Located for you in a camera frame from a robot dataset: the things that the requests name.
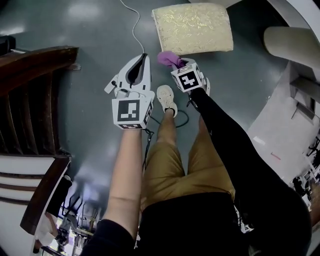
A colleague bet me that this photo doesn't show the white curved counter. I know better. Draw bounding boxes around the white curved counter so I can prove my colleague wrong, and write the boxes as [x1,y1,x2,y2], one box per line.
[187,0,320,69]

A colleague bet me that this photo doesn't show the white power strip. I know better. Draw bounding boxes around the white power strip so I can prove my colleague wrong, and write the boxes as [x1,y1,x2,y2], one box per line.
[104,73,120,95]

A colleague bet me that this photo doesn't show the person's black shirt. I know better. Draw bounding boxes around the person's black shirt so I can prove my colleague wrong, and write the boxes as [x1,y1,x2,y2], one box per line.
[82,192,313,256]

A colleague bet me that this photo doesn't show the grey step shelf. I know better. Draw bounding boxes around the grey step shelf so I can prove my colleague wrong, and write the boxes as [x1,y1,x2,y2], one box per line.
[289,77,317,124]

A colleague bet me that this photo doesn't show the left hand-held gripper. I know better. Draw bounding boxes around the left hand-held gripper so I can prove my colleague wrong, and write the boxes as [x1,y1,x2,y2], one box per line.
[111,53,156,131]

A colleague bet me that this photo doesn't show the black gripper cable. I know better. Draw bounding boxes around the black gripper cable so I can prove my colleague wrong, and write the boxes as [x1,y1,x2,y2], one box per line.
[186,93,201,114]
[141,109,190,171]

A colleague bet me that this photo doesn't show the person's right forearm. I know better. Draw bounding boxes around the person's right forearm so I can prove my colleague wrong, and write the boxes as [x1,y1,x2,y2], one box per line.
[191,87,251,173]

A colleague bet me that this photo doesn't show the person's left leg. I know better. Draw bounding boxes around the person's left leg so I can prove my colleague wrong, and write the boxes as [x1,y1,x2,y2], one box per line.
[156,112,177,149]

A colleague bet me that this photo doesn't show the person's left forearm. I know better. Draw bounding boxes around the person's left forearm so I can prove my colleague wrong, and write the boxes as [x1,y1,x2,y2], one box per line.
[103,129,144,221]

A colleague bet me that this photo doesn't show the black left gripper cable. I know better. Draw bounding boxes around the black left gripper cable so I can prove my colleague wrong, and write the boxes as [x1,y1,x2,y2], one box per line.
[141,109,190,171]

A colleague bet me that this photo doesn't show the person's leg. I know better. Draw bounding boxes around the person's leg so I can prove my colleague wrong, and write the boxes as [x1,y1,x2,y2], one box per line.
[197,116,214,149]
[156,112,177,149]

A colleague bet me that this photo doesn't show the person's left white shoe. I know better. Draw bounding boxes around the person's left white shoe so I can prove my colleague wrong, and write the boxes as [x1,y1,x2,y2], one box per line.
[156,84,179,119]

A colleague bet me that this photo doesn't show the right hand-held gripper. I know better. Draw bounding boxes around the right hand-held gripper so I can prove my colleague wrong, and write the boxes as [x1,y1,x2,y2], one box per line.
[170,58,204,94]

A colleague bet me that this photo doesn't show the white brown striped bed base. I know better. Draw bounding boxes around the white brown striped bed base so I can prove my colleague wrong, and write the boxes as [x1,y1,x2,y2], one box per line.
[0,154,56,204]

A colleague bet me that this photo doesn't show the person's right leg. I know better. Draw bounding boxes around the person's right leg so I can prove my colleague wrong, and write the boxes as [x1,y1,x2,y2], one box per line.
[197,116,214,149]

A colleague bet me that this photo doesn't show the brown wooden slatted frame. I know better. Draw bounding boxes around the brown wooden slatted frame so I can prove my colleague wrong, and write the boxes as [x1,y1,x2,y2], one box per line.
[0,45,80,236]

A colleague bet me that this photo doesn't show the cream upholstered footstool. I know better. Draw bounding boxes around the cream upholstered footstool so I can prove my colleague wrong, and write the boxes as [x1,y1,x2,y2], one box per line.
[151,3,235,57]

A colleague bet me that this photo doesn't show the black bin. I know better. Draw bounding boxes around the black bin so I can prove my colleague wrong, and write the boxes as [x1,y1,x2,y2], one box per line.
[0,34,17,55]

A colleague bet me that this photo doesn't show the purple cloth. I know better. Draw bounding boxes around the purple cloth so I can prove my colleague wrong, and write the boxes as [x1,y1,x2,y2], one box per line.
[156,50,187,69]

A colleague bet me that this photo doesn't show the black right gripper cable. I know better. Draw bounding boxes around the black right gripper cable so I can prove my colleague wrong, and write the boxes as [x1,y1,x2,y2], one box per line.
[186,93,201,114]

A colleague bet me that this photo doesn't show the white power cable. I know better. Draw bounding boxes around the white power cable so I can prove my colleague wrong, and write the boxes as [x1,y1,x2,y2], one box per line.
[119,0,146,55]

